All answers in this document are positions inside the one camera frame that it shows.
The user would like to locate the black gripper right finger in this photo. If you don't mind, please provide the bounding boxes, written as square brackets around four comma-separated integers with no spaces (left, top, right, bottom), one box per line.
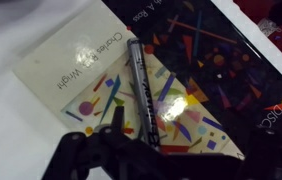
[240,127,282,180]

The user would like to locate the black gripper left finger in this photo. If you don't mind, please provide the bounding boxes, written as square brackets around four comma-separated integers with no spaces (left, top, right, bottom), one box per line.
[41,105,139,180]

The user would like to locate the grey pen with blue cap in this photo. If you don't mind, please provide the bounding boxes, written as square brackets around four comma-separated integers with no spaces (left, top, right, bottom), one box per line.
[127,38,160,151]

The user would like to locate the white tablecloth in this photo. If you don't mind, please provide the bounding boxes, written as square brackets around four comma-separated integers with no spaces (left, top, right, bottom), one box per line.
[0,0,282,180]

